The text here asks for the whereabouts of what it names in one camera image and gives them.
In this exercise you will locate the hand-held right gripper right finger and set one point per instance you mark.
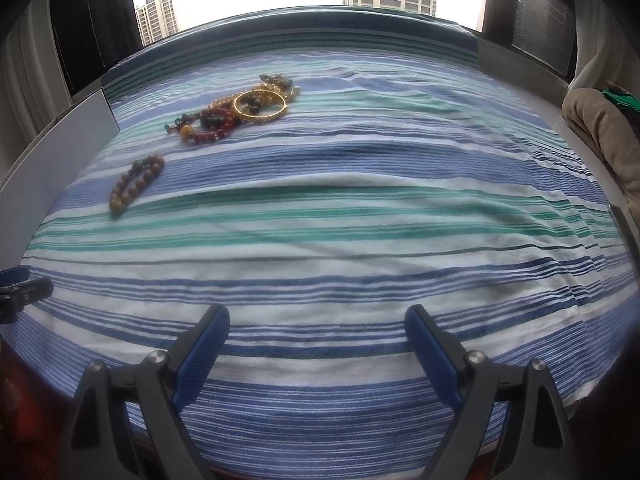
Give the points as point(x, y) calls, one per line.
point(432, 355)

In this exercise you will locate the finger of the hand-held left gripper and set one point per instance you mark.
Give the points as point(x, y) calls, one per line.
point(25, 292)

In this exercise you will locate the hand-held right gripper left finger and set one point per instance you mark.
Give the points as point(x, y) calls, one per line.
point(200, 355)

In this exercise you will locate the gold bangle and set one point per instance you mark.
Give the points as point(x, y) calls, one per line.
point(257, 118)

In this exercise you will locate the dark metal brooch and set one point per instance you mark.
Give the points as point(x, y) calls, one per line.
point(275, 81)

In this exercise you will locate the blue green striped blanket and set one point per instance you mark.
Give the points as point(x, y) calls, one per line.
point(320, 220)

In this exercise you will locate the flat lying smartphone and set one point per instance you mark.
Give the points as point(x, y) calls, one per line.
point(620, 217)

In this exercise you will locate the dark curtain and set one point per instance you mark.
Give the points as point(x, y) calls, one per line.
point(92, 25)

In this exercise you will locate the beige folded blanket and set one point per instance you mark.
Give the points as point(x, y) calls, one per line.
point(595, 130)

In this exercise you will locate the small high-rise building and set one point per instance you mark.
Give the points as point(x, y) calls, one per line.
point(157, 17)

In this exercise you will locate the green cloth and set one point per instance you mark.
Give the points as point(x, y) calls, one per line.
point(620, 96)

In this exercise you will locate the window blind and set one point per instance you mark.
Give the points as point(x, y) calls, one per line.
point(542, 20)

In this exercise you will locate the white curtain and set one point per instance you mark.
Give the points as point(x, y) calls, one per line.
point(605, 25)

